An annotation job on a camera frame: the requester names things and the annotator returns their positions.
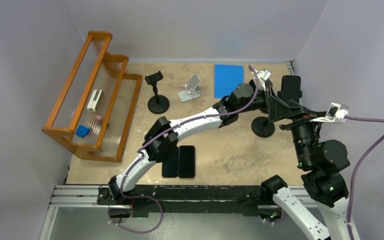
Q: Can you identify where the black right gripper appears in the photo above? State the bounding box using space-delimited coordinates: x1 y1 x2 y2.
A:
268 96 329 169

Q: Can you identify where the black tall phone stand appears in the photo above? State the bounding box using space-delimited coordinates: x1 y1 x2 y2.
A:
251 90 303 138

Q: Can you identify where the black phone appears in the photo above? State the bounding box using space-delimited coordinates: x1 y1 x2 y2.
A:
178 145 196 179
277 75 303 103

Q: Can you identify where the black round-base phone stand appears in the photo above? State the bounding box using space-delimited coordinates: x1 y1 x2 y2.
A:
144 70 170 115

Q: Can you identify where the black smartphone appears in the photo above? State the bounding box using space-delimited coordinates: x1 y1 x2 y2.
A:
161 147 179 178

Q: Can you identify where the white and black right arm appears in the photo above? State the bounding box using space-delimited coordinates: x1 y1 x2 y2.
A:
260 96 360 240

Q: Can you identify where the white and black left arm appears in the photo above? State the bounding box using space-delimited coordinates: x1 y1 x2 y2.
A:
108 81 272 205

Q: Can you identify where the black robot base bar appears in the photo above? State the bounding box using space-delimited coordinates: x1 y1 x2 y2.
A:
97 184 286 222

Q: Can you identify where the white folding phone stand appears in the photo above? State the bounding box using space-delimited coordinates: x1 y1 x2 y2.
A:
177 73 201 103

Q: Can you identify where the blue rectangular mat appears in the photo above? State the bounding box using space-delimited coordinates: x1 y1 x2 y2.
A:
213 64 244 99

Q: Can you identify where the white device on rack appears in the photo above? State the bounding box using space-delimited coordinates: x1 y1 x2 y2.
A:
86 89 104 112

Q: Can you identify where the orange wooden rack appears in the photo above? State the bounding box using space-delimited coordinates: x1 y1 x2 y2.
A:
42 31 143 163

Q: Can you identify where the blue object on rack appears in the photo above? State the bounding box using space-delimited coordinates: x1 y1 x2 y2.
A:
75 125 91 138

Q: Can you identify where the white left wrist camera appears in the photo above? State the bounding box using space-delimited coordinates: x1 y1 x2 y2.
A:
255 69 273 92

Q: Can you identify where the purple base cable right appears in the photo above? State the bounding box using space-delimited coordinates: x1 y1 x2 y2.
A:
261 208 289 226

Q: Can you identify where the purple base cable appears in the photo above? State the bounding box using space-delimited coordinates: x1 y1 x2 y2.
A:
107 195 165 234
261 208 289 226

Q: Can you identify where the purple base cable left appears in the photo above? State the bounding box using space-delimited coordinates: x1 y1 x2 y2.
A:
107 195 165 234

